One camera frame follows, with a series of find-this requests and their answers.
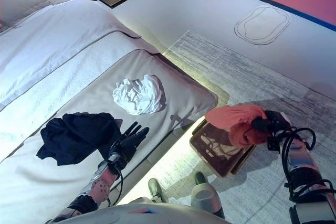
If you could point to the brown wicker basket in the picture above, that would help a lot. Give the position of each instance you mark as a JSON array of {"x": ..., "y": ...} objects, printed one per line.
[{"x": 218, "y": 155}]

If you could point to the white outlined floor mat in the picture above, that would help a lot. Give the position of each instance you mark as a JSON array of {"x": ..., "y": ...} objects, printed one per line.
[{"x": 262, "y": 24}]

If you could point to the beige bed throw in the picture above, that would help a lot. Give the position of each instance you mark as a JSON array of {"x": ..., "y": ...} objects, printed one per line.
[{"x": 170, "y": 77}]

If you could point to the grey streaked rug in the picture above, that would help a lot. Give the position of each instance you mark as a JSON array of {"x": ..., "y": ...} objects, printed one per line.
[{"x": 249, "y": 82}]

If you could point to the right robot leg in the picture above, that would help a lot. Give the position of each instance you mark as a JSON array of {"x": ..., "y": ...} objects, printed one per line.
[{"x": 204, "y": 195}]

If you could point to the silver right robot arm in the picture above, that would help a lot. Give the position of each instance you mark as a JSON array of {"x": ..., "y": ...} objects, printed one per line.
[{"x": 302, "y": 166}]

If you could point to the orange-red garment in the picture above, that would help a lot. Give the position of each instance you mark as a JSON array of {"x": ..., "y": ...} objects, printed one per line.
[{"x": 236, "y": 121}]

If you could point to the white printed garment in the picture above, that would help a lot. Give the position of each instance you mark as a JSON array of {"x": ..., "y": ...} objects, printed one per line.
[{"x": 141, "y": 95}]

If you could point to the black garment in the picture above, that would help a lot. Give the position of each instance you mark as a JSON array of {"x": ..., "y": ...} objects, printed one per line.
[{"x": 78, "y": 134}]

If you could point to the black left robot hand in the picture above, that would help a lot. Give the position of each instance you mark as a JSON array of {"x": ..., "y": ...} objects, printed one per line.
[{"x": 130, "y": 141}]

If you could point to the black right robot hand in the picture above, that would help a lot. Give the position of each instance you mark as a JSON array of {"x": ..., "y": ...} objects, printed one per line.
[{"x": 275, "y": 123}]

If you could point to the white duvet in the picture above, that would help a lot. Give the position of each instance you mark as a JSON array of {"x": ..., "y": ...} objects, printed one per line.
[{"x": 52, "y": 51}]

